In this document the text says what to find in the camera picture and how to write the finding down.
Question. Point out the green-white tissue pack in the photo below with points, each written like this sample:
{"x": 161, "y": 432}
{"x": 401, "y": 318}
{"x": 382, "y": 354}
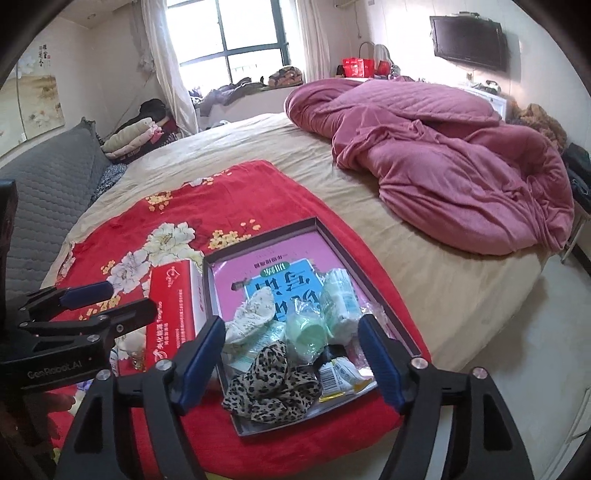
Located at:
{"x": 341, "y": 304}

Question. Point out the red floral blanket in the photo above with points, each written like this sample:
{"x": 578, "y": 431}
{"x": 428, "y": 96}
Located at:
{"x": 258, "y": 184}

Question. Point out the white sheer curtain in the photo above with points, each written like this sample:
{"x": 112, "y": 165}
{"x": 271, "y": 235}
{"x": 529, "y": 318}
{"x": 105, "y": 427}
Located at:
{"x": 314, "y": 37}
{"x": 171, "y": 69}

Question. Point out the black wall television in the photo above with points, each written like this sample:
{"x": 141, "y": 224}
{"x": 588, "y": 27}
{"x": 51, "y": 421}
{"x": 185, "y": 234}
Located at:
{"x": 468, "y": 41}

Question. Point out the black bag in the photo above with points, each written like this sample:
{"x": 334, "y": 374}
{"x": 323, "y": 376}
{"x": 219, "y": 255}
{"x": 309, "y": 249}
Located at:
{"x": 577, "y": 161}

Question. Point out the stack of folded clothes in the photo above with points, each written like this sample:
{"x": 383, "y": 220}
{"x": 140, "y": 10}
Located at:
{"x": 129, "y": 136}

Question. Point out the red cardboard box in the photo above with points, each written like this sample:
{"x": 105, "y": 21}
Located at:
{"x": 175, "y": 314}

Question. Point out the person's left hand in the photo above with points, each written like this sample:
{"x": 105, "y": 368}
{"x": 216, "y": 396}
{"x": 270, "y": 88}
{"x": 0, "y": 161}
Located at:
{"x": 46, "y": 408}

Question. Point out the grey clothes on windowsill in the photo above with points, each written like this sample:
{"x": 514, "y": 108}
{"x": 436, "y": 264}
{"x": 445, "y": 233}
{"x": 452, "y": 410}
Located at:
{"x": 231, "y": 92}

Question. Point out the grey quilted headboard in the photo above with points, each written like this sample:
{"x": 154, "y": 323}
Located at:
{"x": 51, "y": 184}

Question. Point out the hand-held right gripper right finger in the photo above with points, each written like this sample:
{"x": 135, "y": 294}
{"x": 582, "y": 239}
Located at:
{"x": 378, "y": 360}

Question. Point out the brown patterned cushion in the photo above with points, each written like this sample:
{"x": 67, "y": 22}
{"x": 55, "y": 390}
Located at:
{"x": 284, "y": 76}

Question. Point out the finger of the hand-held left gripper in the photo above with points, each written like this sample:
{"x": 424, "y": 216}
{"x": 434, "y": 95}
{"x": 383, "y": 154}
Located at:
{"x": 87, "y": 295}
{"x": 129, "y": 314}

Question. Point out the brown furry garment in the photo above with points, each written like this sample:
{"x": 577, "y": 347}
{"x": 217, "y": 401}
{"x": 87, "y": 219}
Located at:
{"x": 540, "y": 120}

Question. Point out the white tissue pack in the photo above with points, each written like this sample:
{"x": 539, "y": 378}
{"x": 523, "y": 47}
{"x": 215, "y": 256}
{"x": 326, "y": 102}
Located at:
{"x": 263, "y": 334}

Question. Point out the red gift bag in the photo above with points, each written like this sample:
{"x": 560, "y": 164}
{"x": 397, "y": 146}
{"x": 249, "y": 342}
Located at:
{"x": 358, "y": 67}

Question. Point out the white cabinet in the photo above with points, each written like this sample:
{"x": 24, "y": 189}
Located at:
{"x": 494, "y": 99}

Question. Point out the leopard print scrunchie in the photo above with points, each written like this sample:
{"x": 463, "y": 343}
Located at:
{"x": 268, "y": 383}

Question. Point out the taped bundle of snack packets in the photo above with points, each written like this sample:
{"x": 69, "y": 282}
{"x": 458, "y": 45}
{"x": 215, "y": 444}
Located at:
{"x": 337, "y": 374}

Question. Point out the green sponge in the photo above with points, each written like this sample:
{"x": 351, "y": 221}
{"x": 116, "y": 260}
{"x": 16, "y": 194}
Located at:
{"x": 307, "y": 337}

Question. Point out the white vitamin bottle orange label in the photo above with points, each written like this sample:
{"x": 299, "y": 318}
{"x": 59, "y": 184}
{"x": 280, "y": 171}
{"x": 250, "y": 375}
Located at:
{"x": 131, "y": 357}

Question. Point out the window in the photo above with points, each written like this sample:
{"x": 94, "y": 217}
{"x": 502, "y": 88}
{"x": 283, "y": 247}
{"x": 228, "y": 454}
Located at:
{"x": 249, "y": 23}

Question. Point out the pink printed box tray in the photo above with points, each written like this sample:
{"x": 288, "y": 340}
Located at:
{"x": 286, "y": 249}

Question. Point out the wall painting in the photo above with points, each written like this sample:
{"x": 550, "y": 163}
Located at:
{"x": 37, "y": 101}

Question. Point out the pink quilt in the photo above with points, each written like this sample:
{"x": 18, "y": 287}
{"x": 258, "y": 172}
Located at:
{"x": 438, "y": 161}

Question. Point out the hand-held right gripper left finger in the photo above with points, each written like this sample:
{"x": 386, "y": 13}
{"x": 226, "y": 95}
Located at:
{"x": 203, "y": 360}

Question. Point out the dark patterned pillow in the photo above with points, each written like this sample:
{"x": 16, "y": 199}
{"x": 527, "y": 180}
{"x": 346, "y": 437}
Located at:
{"x": 108, "y": 180}

